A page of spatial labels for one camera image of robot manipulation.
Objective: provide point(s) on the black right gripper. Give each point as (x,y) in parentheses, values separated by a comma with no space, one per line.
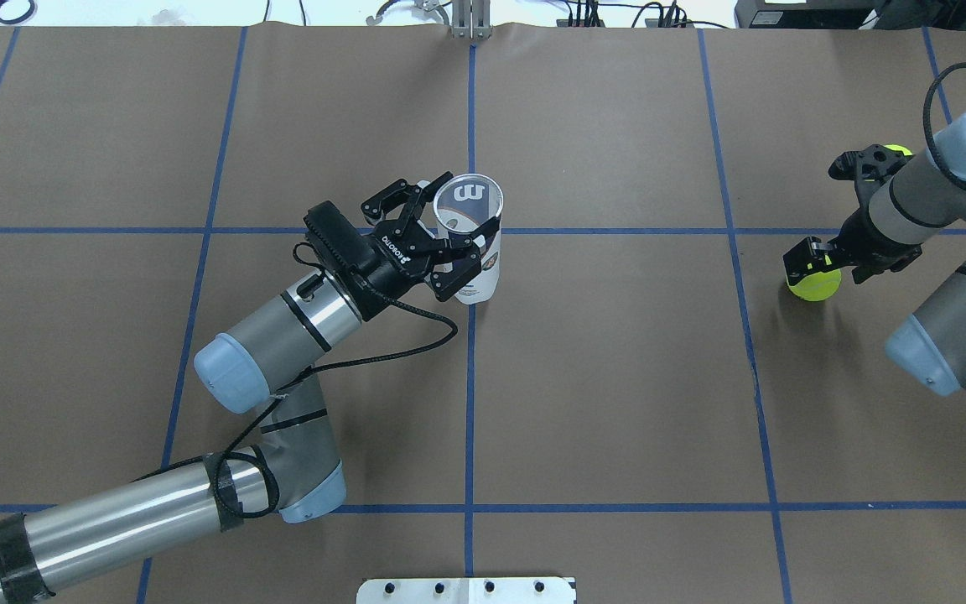
(857,236)

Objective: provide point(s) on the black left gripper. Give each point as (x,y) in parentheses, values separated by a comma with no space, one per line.
(388,267)

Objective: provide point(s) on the yellow tennis ball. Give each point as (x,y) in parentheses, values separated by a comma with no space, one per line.
(814,285)

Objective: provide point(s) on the Wilson tennis ball can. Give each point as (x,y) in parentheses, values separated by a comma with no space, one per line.
(468,210)

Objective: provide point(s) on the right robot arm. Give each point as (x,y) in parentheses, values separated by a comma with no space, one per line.
(908,203)

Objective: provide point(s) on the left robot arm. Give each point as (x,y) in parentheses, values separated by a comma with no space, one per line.
(149,392)

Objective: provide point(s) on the tennis ball with Wilson logo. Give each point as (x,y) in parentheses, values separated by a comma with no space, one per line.
(899,151)

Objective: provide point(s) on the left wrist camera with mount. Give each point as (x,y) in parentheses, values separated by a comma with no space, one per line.
(339,246)

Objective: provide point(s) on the aluminium frame post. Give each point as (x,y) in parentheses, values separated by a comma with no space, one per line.
(470,19)

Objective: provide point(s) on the white camera stand base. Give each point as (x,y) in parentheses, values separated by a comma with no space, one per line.
(510,589)

